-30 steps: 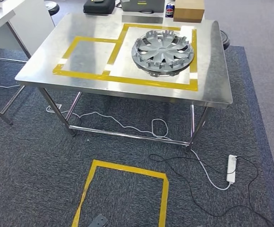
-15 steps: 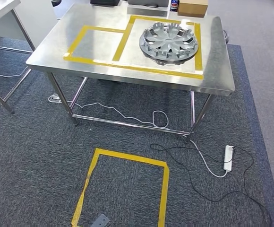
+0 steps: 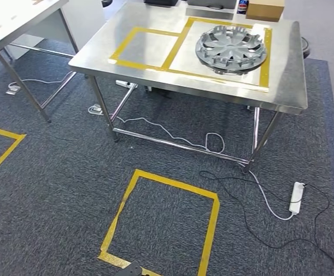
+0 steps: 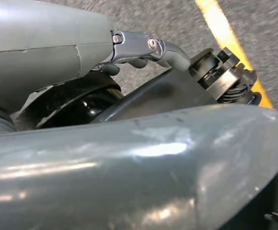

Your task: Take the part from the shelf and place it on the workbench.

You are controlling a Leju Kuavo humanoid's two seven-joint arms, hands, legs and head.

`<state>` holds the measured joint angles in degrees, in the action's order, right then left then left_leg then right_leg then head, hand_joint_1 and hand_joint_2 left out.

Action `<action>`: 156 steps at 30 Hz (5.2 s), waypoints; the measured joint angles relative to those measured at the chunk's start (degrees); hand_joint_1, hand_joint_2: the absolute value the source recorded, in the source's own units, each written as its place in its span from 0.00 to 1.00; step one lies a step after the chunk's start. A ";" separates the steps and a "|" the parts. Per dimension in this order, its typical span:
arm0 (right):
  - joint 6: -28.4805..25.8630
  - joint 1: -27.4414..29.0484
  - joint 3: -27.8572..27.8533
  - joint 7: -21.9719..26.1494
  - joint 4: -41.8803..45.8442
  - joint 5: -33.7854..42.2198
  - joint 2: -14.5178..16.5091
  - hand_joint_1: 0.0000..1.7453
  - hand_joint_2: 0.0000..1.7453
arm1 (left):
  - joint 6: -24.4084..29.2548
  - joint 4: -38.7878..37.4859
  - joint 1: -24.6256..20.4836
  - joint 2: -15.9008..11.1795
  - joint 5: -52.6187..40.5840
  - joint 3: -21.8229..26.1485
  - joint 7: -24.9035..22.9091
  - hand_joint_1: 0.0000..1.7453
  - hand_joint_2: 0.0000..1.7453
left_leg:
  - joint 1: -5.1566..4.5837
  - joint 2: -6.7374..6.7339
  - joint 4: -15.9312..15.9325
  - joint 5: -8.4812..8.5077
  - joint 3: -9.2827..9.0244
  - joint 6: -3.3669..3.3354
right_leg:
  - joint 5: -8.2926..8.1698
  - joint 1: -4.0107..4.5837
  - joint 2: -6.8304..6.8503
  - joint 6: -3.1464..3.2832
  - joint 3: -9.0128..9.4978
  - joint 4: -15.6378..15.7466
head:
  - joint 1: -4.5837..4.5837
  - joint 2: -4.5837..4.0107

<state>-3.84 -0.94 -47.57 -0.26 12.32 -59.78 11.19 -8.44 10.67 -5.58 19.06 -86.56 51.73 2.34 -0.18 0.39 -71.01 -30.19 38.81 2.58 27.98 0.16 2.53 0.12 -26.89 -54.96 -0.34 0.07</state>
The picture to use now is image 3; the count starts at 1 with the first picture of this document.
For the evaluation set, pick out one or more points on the blue cola can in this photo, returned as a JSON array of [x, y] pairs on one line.
[[242, 7]]

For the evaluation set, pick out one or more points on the silver wheel hubcap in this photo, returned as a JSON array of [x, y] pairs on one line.
[[230, 49]]

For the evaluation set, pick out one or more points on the white power strip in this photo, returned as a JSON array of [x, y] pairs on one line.
[[296, 198], [126, 84]]

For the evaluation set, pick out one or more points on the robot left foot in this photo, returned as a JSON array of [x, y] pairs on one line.
[[131, 268]]

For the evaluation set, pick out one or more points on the steel side table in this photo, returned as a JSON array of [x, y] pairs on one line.
[[17, 23]]

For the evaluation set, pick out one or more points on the grey laptop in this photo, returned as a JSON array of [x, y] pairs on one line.
[[210, 3]]

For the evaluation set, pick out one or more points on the black zip case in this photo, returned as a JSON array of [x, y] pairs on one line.
[[161, 2]]

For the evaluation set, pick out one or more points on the brown cardboard box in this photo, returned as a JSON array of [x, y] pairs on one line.
[[264, 9]]

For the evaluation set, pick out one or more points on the steel workbench table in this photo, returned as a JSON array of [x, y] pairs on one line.
[[103, 49]]

